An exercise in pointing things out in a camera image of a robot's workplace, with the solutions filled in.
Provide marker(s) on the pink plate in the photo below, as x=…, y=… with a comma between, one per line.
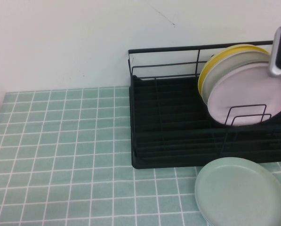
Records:
x=246, y=94

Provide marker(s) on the cream white plate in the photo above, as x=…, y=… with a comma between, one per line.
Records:
x=209, y=80

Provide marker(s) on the yellow plate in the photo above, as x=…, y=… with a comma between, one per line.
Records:
x=207, y=68

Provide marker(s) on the mint green plate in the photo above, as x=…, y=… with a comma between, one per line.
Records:
x=239, y=195

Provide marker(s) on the black plastic drip tray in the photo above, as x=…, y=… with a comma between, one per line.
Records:
x=178, y=94

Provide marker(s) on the green checked tablecloth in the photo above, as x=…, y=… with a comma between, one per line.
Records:
x=60, y=164

